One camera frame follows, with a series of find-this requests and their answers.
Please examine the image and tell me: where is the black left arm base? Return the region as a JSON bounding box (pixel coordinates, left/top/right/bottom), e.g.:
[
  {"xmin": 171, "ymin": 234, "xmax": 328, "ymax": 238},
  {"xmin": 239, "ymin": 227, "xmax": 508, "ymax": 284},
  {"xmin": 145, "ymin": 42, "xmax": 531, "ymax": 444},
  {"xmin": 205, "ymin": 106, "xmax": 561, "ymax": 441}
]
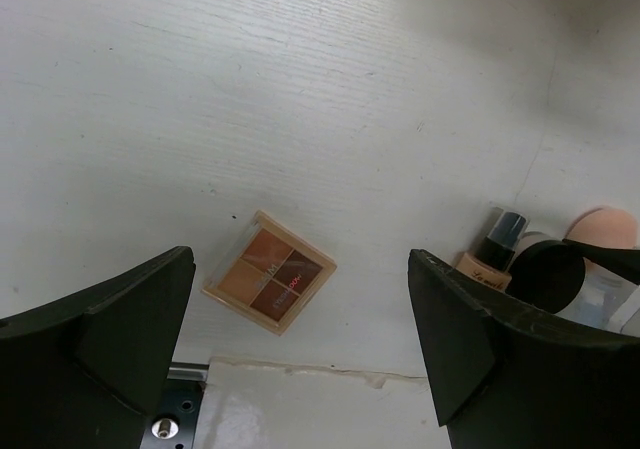
[{"xmin": 140, "ymin": 362, "xmax": 209, "ymax": 449}]

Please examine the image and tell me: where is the round black compact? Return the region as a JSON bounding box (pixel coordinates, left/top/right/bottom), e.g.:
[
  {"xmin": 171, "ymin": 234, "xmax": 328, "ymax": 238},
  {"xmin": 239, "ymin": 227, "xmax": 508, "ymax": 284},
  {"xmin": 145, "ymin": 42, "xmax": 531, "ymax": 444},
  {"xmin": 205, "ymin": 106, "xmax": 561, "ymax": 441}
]
[{"xmin": 505, "ymin": 231, "xmax": 586, "ymax": 314}]

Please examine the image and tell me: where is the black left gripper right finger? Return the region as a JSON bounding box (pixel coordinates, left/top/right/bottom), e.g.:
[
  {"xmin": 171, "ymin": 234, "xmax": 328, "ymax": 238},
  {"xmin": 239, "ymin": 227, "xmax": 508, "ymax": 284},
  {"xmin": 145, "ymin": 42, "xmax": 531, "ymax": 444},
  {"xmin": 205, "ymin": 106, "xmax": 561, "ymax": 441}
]
[{"xmin": 408, "ymin": 249, "xmax": 639, "ymax": 448}]

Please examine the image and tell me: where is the beige foundation bottle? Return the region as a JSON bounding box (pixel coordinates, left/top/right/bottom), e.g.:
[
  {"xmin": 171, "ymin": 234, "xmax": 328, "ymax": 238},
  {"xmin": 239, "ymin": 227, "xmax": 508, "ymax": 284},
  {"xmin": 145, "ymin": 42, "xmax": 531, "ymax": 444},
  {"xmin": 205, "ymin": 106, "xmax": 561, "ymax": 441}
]
[{"xmin": 454, "ymin": 207, "xmax": 529, "ymax": 293}]

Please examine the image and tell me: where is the clear plastic bottle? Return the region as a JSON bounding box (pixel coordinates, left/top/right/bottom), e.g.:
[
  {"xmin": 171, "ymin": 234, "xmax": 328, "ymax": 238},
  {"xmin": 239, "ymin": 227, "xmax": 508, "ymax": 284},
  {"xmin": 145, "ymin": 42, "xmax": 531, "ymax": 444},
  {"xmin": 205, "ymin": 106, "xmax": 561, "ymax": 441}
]
[{"xmin": 557, "ymin": 264, "xmax": 639, "ymax": 337}]

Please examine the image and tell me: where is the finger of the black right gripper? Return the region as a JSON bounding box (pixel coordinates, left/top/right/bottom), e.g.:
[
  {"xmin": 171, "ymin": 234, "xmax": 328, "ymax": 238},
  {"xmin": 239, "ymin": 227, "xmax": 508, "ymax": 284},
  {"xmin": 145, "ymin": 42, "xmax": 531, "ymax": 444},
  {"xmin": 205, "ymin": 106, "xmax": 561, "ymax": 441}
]
[{"xmin": 563, "ymin": 239, "xmax": 640, "ymax": 285}]

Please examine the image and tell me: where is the brown eyeshadow palette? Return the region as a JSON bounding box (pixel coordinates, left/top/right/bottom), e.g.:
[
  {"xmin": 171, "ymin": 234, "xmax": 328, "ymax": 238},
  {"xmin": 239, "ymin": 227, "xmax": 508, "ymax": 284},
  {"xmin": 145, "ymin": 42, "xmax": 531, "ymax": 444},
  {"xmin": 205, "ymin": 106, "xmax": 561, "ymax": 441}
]
[{"xmin": 202, "ymin": 211, "xmax": 336, "ymax": 336}]

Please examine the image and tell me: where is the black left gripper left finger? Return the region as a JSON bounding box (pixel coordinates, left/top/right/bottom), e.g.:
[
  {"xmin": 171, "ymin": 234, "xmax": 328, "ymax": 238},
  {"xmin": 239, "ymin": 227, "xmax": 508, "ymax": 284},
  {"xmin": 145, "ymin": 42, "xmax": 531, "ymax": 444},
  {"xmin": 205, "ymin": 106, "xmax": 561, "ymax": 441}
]
[{"xmin": 1, "ymin": 246, "xmax": 195, "ymax": 449}]

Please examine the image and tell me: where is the pink makeup sponge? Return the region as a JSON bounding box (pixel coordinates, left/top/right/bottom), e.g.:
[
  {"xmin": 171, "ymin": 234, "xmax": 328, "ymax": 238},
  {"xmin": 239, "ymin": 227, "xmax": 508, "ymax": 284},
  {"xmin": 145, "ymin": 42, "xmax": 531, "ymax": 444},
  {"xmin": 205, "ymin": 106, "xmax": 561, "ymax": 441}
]
[{"xmin": 564, "ymin": 206, "xmax": 639, "ymax": 249}]

